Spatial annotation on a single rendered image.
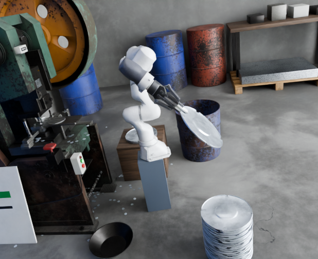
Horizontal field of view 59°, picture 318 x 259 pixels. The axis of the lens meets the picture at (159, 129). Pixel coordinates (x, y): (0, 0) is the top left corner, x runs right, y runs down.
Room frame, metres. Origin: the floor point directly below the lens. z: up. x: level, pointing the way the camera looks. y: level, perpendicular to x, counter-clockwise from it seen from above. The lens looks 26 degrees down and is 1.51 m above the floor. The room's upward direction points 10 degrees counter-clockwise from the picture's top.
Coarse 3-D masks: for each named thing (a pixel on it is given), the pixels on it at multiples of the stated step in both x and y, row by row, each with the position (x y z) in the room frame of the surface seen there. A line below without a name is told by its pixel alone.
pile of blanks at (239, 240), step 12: (252, 216) 1.17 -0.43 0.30; (204, 228) 1.19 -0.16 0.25; (252, 228) 1.17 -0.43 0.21; (204, 240) 1.22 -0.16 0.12; (216, 240) 1.12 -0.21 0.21; (228, 240) 1.10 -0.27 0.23; (240, 240) 1.09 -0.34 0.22; (252, 240) 1.17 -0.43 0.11; (216, 252) 1.12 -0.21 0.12; (228, 252) 1.10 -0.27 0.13; (240, 252) 1.09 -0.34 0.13; (252, 252) 1.16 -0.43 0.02
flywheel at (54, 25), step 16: (0, 0) 2.29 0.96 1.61; (16, 0) 2.30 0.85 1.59; (32, 0) 2.28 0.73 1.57; (48, 0) 2.25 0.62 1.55; (64, 0) 2.19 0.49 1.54; (0, 16) 2.30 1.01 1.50; (32, 16) 2.29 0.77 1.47; (48, 16) 2.26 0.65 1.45; (64, 16) 2.24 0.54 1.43; (80, 16) 2.22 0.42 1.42; (48, 32) 2.26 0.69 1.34; (64, 32) 2.24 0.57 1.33; (80, 32) 2.18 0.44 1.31; (48, 48) 2.28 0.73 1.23; (64, 48) 2.26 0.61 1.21; (80, 48) 2.19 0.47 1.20; (64, 64) 2.26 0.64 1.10; (80, 64) 2.21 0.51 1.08
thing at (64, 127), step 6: (48, 120) 1.93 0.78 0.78; (54, 120) 1.90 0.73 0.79; (60, 120) 1.88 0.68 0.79; (66, 120) 1.87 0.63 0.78; (72, 120) 1.86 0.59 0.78; (78, 120) 1.85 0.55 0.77; (48, 126) 1.84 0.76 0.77; (54, 126) 1.85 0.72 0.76; (60, 126) 1.84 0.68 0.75; (66, 126) 1.90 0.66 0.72; (54, 132) 1.86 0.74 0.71; (60, 132) 1.85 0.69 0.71; (66, 132) 1.88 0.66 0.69
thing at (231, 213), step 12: (204, 204) 1.33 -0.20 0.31; (216, 204) 1.31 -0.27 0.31; (228, 204) 1.29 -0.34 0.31; (240, 204) 1.27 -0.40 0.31; (204, 216) 1.22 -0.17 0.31; (216, 216) 1.21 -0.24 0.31; (228, 216) 1.19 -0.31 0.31; (240, 216) 1.18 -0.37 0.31; (216, 228) 1.12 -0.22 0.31; (228, 228) 1.11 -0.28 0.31; (240, 228) 1.09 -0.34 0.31
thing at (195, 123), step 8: (184, 112) 1.35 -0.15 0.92; (192, 112) 1.42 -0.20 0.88; (184, 120) 1.25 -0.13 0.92; (192, 120) 1.32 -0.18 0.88; (200, 120) 1.37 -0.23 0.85; (208, 120) 1.45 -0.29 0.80; (192, 128) 1.24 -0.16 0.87; (200, 128) 1.28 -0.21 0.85; (208, 128) 1.34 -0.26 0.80; (200, 136) 1.21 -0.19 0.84; (208, 136) 1.27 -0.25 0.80; (216, 136) 1.33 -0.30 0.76; (208, 144) 1.19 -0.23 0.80; (216, 144) 1.24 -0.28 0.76
